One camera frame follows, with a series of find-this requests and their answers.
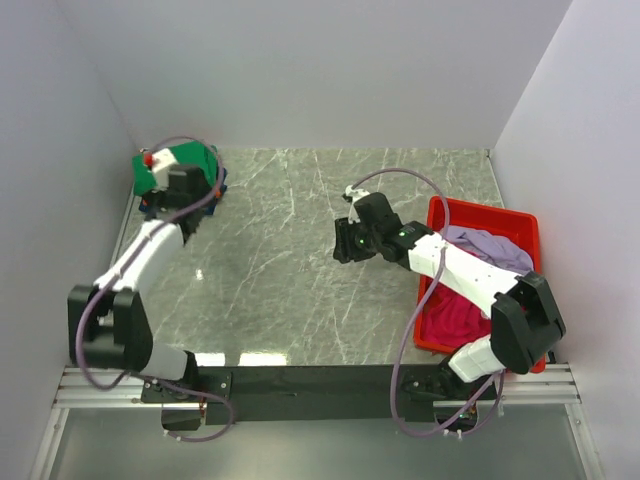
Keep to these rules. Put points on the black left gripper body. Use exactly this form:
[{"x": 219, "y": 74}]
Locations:
[{"x": 157, "y": 199}]

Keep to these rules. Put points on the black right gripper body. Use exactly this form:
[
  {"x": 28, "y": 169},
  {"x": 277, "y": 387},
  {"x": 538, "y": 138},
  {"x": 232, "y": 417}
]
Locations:
[{"x": 357, "y": 243}]

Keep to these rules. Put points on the green t shirt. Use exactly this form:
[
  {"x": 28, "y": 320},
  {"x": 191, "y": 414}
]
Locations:
[{"x": 189, "y": 153}]

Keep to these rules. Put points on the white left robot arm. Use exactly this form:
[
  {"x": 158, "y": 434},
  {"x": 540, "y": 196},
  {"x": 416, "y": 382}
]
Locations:
[{"x": 108, "y": 326}]

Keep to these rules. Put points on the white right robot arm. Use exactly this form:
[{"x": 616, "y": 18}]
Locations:
[{"x": 525, "y": 319}]

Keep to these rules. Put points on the magenta t shirt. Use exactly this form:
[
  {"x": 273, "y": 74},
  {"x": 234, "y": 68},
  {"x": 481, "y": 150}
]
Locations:
[{"x": 449, "y": 321}]

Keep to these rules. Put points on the lavender t shirt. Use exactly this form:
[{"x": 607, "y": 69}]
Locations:
[{"x": 496, "y": 250}]

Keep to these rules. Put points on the red plastic bin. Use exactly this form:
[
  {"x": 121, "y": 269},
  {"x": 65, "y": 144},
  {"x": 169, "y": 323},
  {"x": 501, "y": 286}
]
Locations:
[{"x": 520, "y": 228}]

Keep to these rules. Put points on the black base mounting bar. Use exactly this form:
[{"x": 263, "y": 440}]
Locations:
[{"x": 308, "y": 393}]

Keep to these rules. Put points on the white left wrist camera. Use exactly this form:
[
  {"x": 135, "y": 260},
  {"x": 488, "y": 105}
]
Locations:
[{"x": 159, "y": 164}]

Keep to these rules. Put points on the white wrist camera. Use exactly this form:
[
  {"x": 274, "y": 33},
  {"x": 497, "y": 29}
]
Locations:
[
  {"x": 351, "y": 196},
  {"x": 159, "y": 164}
]

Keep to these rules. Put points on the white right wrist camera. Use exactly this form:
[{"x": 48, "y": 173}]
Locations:
[{"x": 351, "y": 196}]

